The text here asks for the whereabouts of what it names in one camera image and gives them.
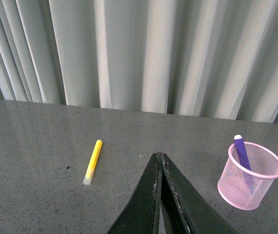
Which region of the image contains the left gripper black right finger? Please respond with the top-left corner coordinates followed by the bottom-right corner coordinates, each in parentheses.
top-left (162, 153), bottom-right (237, 234)

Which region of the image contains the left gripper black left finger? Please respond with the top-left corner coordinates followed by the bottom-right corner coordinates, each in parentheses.
top-left (108, 153), bottom-right (162, 234)

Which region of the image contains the purple highlighter pen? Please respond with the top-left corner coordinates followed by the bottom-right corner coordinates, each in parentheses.
top-left (234, 135), bottom-right (256, 193)

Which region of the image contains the pink mesh pen cup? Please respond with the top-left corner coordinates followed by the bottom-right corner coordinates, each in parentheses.
top-left (217, 142), bottom-right (278, 210)

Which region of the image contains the yellow highlighter pen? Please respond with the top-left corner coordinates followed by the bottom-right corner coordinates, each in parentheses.
top-left (83, 140), bottom-right (103, 185)

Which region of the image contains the grey pleated curtain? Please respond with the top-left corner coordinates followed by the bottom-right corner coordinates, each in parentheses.
top-left (0, 0), bottom-right (278, 123)

